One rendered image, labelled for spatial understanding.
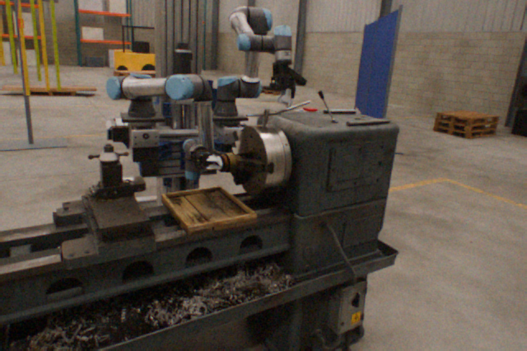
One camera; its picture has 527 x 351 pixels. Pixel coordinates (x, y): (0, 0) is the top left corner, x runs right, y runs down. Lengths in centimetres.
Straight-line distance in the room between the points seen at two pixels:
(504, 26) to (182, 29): 1072
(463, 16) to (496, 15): 95
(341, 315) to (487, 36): 1095
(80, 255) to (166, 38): 141
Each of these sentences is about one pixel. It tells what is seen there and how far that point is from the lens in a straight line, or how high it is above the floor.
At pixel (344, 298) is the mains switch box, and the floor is 39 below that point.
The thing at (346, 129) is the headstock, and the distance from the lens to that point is 170.
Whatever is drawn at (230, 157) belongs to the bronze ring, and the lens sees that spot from 161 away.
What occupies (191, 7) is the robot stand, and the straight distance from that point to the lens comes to 238.
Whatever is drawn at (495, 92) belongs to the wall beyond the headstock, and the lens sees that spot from 1217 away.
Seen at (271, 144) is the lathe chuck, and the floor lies 118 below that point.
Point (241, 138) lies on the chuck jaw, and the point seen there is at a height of 117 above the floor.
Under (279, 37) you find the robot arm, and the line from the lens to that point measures 170.
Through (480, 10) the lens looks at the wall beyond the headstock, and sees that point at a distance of 1273.
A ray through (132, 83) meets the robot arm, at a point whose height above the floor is 136.
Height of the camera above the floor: 157
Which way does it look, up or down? 15 degrees down
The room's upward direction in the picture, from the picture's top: 4 degrees clockwise
